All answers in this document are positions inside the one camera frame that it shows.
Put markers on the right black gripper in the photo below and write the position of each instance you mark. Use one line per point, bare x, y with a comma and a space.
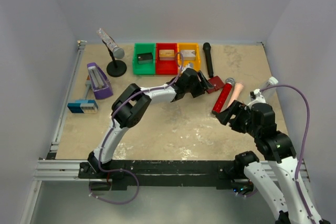
237, 107

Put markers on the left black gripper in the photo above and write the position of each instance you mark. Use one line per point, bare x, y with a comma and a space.
201, 89

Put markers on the red leather card holder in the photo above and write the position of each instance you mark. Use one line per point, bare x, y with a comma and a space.
216, 83

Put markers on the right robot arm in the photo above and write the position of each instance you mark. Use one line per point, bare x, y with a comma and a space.
287, 197

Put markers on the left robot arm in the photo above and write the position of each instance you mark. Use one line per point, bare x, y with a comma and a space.
129, 108

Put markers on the silver card in yellow bin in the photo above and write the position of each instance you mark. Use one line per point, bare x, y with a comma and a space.
188, 54

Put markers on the tan card in red bin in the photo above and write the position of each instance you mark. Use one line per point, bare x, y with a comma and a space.
166, 54

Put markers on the black card in green bin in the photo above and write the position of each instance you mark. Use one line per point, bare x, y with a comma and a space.
144, 58

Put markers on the pink microphone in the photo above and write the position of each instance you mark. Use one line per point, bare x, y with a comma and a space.
236, 92

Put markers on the red microphone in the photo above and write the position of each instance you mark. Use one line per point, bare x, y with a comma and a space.
229, 83

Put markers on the black microphone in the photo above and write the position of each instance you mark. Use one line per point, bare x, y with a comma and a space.
208, 58

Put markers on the yellow plastic bin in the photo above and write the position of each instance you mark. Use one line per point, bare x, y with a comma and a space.
192, 46

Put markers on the red plastic bin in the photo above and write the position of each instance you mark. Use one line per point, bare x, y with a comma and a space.
166, 66

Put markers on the white metronome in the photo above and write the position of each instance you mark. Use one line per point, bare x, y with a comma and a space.
268, 93

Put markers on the green plastic bin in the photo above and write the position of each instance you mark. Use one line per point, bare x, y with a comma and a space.
144, 69

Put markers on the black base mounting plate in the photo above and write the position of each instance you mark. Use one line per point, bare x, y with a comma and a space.
218, 174

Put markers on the black microphone stand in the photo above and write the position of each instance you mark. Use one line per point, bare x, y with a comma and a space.
116, 67

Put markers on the glitter silver microphone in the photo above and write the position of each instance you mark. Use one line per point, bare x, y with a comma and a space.
110, 43

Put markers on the blue grey block toy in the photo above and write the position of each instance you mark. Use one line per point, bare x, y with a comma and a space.
83, 105

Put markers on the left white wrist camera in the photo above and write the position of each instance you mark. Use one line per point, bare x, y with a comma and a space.
188, 65

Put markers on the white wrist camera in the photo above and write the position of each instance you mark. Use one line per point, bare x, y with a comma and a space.
188, 65
256, 97

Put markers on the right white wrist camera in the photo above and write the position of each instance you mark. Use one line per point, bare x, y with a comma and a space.
256, 97

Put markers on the aluminium frame rail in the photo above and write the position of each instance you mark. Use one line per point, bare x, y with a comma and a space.
48, 169

